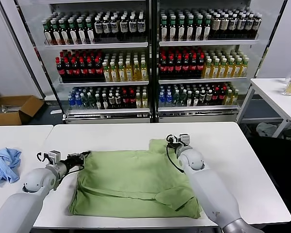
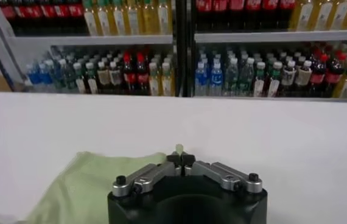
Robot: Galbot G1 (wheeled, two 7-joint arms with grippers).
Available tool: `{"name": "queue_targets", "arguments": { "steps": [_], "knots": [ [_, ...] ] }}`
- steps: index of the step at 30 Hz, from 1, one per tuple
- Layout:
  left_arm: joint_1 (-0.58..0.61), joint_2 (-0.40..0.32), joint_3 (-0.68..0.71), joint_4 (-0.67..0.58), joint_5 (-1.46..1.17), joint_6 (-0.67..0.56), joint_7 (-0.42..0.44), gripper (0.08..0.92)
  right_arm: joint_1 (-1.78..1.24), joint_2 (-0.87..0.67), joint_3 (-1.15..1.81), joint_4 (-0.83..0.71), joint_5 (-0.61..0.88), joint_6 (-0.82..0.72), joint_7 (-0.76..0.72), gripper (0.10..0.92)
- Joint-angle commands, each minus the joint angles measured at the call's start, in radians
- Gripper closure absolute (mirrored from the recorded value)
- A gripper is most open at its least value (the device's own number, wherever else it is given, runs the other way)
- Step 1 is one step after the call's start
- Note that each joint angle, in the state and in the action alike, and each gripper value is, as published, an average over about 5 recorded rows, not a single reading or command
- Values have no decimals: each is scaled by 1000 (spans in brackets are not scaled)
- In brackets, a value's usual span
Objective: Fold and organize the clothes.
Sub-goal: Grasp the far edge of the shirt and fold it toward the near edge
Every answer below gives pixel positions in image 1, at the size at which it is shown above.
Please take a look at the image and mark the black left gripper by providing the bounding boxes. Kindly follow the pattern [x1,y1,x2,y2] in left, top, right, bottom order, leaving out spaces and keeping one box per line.
[63,150,92,168]

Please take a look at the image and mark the green polo shirt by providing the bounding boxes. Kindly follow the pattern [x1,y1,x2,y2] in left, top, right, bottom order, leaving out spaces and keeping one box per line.
[67,138,203,219]

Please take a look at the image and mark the beverage cooler cabinet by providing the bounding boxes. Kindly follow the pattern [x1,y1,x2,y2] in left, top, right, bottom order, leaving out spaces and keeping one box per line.
[155,0,261,123]
[47,0,158,124]

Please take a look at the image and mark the white cooler shelf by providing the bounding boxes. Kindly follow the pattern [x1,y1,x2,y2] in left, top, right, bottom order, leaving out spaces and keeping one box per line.
[157,105,240,116]
[158,39,260,47]
[65,107,151,118]
[44,42,149,49]
[58,81,150,86]
[158,77,248,84]

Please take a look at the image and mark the crumpled light blue shirt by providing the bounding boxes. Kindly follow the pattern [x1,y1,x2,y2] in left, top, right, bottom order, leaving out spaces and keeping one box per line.
[0,147,22,187]

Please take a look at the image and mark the open cardboard box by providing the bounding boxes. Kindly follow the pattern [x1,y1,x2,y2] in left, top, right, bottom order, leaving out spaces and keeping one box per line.
[0,95,45,126]

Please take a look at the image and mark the bundle of metal rods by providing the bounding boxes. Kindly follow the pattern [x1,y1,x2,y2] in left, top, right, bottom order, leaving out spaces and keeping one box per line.
[0,103,23,114]

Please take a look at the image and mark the crumpled grey cloth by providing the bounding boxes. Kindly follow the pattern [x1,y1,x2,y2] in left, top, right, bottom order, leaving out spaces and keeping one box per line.
[256,122,282,139]

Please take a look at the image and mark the white side table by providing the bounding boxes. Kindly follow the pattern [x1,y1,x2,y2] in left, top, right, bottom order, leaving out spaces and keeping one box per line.
[235,77,291,139]

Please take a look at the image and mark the dark bottle green cap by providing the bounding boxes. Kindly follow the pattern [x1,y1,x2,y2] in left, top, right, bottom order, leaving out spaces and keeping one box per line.
[186,16,195,41]
[76,19,86,45]
[85,19,95,45]
[194,16,204,41]
[168,16,178,42]
[59,20,69,46]
[42,21,52,46]
[67,20,78,45]
[50,20,61,46]
[177,16,186,41]
[160,16,169,42]
[203,15,212,41]

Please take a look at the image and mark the dark bottle white blue label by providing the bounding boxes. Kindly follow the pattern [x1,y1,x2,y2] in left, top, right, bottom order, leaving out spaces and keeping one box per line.
[136,15,146,36]
[229,14,238,35]
[237,14,247,35]
[93,17,103,38]
[110,17,119,37]
[253,14,263,35]
[119,16,129,37]
[245,14,255,35]
[102,17,112,37]
[128,16,138,36]

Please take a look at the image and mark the dark bottle beige label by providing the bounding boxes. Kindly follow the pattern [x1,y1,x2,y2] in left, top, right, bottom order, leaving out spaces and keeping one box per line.
[221,14,230,36]
[212,14,222,36]

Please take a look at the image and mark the open glass cooler door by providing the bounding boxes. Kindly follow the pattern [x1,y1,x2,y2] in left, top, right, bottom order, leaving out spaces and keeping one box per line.
[235,0,290,122]
[0,0,64,117]

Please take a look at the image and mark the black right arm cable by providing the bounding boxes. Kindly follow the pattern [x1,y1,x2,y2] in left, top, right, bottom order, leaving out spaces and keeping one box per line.
[165,134,185,174]

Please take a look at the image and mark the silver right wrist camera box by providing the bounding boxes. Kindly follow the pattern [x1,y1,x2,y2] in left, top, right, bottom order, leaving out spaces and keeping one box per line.
[178,133,191,148]

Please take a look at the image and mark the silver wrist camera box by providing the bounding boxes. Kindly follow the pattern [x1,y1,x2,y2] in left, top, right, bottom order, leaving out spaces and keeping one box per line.
[178,133,191,148]
[48,150,62,163]

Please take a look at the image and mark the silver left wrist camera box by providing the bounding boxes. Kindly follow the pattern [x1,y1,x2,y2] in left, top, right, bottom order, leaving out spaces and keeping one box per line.
[48,150,62,163]

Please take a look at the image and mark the black left camera cable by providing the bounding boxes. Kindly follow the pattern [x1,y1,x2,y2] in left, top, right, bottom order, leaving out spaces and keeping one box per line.
[36,151,51,163]

